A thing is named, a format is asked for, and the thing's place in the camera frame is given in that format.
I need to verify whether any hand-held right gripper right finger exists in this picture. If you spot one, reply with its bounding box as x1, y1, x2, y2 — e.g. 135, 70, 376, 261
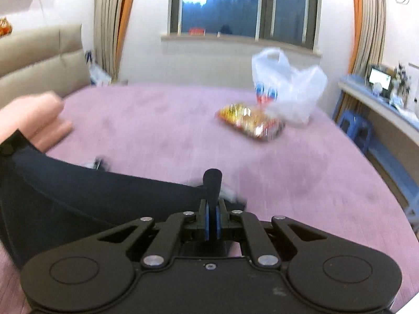
214, 199, 328, 267

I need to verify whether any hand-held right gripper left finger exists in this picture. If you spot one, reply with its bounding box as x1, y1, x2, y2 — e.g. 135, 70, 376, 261
98, 199, 212, 267

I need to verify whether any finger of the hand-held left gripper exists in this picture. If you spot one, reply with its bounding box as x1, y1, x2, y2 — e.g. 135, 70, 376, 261
0, 130, 24, 158

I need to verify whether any black hoodie with white stripes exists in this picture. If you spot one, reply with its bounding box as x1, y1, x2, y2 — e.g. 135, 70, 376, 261
0, 137, 247, 269

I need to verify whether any folded pink quilt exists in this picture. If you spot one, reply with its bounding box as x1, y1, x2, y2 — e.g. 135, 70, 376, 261
0, 92, 73, 155

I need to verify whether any purple bed cover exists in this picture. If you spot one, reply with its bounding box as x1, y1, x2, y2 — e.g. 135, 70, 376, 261
0, 83, 419, 314

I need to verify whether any beige padded headboard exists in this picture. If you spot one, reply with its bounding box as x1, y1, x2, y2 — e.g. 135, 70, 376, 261
0, 24, 91, 109

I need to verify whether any yellow snack packet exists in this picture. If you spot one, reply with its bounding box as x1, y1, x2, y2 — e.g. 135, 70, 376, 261
215, 102, 286, 142

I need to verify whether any white bag beside bed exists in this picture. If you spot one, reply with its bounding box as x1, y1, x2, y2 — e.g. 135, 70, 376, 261
84, 50, 112, 86

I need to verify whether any white plastic bag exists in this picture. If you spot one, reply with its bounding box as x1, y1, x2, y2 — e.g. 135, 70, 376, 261
251, 48, 328, 127

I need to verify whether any beige and orange curtain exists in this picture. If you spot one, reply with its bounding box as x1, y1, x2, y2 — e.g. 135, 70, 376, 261
94, 0, 140, 83
348, 0, 387, 76

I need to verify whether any blue plastic stool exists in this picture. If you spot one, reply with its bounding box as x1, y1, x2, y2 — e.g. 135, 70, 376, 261
337, 109, 374, 153

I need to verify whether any beige window sill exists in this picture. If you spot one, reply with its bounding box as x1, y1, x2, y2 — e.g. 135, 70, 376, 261
161, 33, 323, 58

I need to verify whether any blue and white desk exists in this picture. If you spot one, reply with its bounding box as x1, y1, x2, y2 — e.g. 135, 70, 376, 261
337, 75, 419, 205

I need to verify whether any small desktop screen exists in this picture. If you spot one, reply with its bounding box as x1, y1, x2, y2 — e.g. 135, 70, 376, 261
368, 66, 394, 98

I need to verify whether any dark framed window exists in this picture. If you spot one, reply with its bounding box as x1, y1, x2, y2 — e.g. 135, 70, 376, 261
168, 0, 322, 50

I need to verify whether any vase of flowers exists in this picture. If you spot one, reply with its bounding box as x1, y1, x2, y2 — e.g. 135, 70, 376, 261
393, 61, 412, 106

